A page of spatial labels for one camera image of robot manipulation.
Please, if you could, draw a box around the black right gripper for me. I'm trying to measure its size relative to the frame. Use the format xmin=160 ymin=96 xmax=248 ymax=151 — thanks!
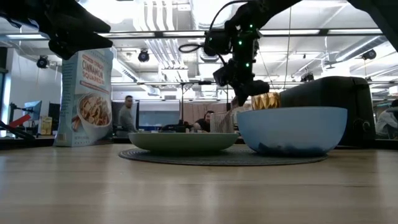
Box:
xmin=213 ymin=57 xmax=271 ymax=107

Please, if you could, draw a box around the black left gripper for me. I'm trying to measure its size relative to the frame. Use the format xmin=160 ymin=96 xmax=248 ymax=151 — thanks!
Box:
xmin=46 ymin=0 xmax=112 ymax=60

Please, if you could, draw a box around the amber tumbler with juice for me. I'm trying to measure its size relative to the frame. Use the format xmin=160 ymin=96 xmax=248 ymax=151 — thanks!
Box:
xmin=251 ymin=91 xmax=281 ymax=110

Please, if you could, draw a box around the cinnamon squares cereal box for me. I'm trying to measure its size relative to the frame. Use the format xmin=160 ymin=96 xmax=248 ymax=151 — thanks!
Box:
xmin=53 ymin=48 xmax=114 ymax=147

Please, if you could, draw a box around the black ceiling spotlight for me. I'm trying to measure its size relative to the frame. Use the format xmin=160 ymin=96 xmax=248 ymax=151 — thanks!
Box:
xmin=361 ymin=49 xmax=377 ymax=61
xmin=137 ymin=49 xmax=150 ymax=63
xmin=36 ymin=55 xmax=50 ymax=69

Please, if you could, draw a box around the person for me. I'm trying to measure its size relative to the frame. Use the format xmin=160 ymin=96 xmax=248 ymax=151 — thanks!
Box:
xmin=119 ymin=95 xmax=138 ymax=134
xmin=192 ymin=110 xmax=216 ymax=133
xmin=374 ymin=98 xmax=398 ymax=139

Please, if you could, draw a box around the blue plastic bowl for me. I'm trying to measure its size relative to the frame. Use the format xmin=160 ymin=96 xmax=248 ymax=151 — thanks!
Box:
xmin=236 ymin=106 xmax=348 ymax=157

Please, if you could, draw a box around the grey round woven placemat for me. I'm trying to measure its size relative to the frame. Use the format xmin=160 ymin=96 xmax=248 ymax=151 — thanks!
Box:
xmin=118 ymin=146 xmax=329 ymax=167

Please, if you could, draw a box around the black computer monitor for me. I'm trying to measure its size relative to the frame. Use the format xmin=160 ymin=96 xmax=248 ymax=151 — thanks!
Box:
xmin=24 ymin=100 xmax=43 ymax=122

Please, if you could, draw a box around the mint green plate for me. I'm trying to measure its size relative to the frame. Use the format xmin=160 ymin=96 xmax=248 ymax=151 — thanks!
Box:
xmin=128 ymin=133 xmax=239 ymax=154

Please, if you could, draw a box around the black toaster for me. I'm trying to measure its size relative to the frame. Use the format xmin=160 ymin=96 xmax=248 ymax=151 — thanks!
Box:
xmin=279 ymin=76 xmax=377 ymax=147

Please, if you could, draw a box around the yellow box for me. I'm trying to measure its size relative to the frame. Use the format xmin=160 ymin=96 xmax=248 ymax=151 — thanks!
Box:
xmin=40 ymin=116 xmax=53 ymax=136

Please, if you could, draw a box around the red bar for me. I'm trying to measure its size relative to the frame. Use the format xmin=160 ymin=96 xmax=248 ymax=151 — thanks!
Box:
xmin=0 ymin=114 xmax=32 ymax=129

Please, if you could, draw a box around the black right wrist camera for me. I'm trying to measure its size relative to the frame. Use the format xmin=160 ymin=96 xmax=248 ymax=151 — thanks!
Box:
xmin=203 ymin=29 xmax=233 ymax=57

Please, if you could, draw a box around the black metal rack frame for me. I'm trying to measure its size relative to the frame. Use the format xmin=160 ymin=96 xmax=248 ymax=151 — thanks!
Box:
xmin=178 ymin=80 xmax=231 ymax=133

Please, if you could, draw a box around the black aluminium table frame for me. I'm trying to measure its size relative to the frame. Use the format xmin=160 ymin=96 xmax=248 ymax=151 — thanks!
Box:
xmin=0 ymin=136 xmax=398 ymax=151

